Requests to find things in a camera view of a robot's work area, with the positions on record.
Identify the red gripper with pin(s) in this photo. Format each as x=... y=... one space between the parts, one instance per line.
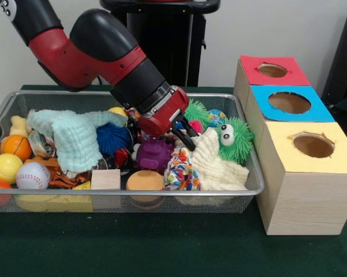
x=166 y=115

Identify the cream waffle cloth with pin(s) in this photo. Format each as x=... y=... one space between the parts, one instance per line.
x=216 y=170

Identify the mint green waffle cloth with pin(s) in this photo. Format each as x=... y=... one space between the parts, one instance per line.
x=75 y=138

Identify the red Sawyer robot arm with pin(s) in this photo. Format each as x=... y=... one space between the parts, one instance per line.
x=104 y=57

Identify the wooden three-hole sorting box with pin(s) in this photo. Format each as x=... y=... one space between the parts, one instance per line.
x=306 y=202

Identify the green spiky puffer ball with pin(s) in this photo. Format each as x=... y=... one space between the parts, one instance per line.
x=196 y=111

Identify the multicolour print fabric bundle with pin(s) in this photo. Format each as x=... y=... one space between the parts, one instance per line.
x=180 y=173

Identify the purple spiky rubber toy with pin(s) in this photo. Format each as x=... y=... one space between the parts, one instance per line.
x=151 y=155

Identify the green puffer toy with eyes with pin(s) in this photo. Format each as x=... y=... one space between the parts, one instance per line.
x=236 y=144

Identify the orange round foam disc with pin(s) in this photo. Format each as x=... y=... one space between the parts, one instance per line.
x=145 y=180

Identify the plain wooden cube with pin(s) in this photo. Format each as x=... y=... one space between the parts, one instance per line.
x=105 y=180

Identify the white baseball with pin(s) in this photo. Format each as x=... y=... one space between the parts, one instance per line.
x=33 y=176

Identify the orange basketball toy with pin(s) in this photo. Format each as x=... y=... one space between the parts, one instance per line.
x=15 y=147

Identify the black standing panel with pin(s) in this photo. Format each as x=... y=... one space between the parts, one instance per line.
x=343 y=57

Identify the yellow tennis ball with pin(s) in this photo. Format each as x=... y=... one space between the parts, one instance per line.
x=5 y=168

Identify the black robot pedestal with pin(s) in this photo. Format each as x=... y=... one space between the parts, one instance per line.
x=176 y=43

